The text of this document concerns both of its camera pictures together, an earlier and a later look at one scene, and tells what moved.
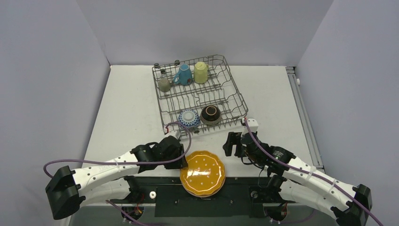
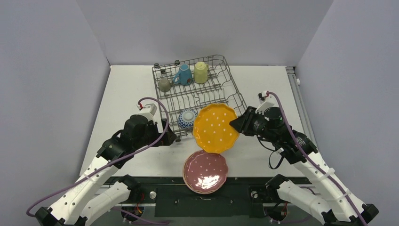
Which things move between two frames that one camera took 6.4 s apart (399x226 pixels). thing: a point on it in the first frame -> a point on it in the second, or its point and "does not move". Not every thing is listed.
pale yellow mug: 200,72 does not move
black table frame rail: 171,199 does not move
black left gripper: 179,164 -> 154,126
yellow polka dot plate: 204,176 -> 211,131
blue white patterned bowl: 189,117 does not move
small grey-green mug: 164,84 does not move
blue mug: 184,76 does not move
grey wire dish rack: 194,99 does not move
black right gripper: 235,143 -> 248,121
